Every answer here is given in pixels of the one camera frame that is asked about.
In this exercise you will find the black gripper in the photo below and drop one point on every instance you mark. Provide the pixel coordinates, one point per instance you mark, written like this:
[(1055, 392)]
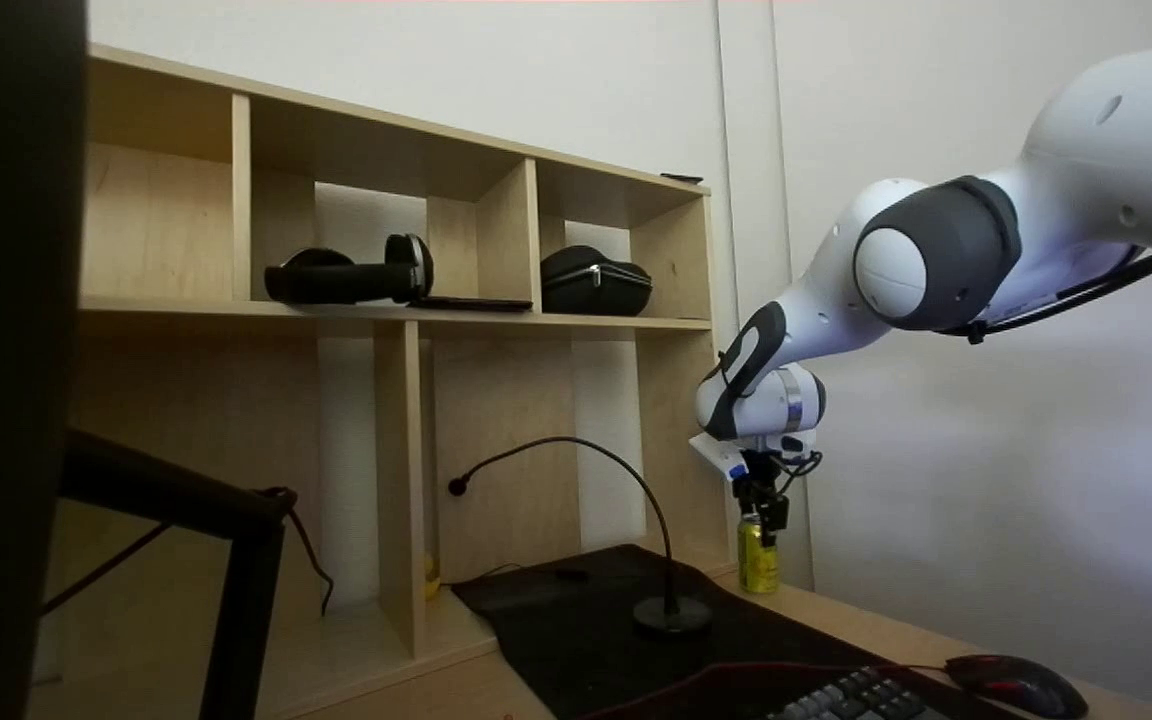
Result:
[(761, 494)]

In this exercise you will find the yellow green soda can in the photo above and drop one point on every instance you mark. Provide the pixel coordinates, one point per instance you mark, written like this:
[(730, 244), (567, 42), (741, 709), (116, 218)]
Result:
[(758, 559)]

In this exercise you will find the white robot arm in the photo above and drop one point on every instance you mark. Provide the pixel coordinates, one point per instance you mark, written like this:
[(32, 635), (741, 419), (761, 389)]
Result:
[(980, 253)]

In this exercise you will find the black gooseneck microphone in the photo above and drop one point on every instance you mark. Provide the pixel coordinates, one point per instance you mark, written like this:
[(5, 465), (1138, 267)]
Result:
[(670, 612)]

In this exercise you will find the black desk mat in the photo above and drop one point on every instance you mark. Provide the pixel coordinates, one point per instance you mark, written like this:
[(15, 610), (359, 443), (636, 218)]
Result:
[(568, 639)]

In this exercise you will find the dark keyboard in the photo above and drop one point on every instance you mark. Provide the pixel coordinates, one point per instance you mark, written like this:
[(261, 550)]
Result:
[(859, 697)]

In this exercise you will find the black red computer mouse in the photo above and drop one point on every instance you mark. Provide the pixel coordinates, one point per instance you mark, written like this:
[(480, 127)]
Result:
[(1019, 686)]

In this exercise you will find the black headphone case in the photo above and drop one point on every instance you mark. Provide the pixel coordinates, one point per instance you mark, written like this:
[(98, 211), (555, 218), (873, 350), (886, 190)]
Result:
[(589, 280)]

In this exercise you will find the small dark object atop shelf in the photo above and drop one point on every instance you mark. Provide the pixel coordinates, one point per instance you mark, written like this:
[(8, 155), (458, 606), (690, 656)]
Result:
[(685, 179)]

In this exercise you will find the wooden shelf unit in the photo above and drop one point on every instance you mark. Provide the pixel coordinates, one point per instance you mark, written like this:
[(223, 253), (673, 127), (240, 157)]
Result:
[(205, 182)]

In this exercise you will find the flat black device on shelf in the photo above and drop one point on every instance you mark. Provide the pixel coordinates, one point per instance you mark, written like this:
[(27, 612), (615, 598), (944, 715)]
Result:
[(468, 305)]

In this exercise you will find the black headphones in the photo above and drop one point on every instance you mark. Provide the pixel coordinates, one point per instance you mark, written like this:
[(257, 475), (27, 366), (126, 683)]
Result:
[(331, 278)]

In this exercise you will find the white closet door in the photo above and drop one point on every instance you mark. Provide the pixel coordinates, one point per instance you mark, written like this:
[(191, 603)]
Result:
[(754, 155)]

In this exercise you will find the black monitor edge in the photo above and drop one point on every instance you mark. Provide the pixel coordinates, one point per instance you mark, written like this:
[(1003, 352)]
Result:
[(43, 174)]

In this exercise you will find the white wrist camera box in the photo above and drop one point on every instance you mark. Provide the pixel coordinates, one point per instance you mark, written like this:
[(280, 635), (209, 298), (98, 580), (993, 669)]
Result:
[(721, 455)]

